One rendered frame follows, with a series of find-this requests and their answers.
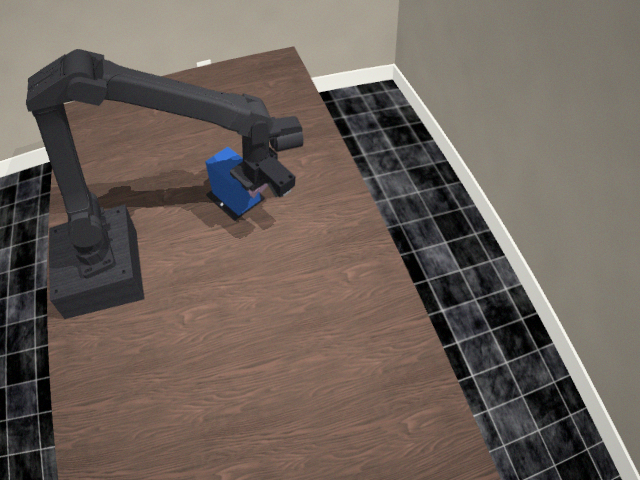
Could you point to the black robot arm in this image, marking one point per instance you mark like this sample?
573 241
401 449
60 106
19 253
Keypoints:
72 77

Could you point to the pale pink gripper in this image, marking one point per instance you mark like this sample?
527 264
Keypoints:
238 173

